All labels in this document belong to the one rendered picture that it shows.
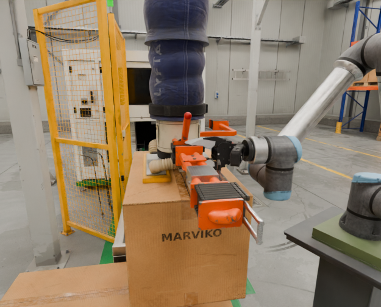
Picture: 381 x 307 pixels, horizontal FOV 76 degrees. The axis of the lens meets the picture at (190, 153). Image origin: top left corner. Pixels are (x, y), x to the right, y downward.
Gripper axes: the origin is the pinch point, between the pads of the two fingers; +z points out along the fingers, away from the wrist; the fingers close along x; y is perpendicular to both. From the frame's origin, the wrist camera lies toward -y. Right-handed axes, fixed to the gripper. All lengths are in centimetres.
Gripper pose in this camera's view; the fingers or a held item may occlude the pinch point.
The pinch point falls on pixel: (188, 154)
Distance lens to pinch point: 74.5
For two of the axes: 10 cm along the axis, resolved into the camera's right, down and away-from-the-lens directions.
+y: -1.7, -2.4, 9.6
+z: -9.9, 0.4, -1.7
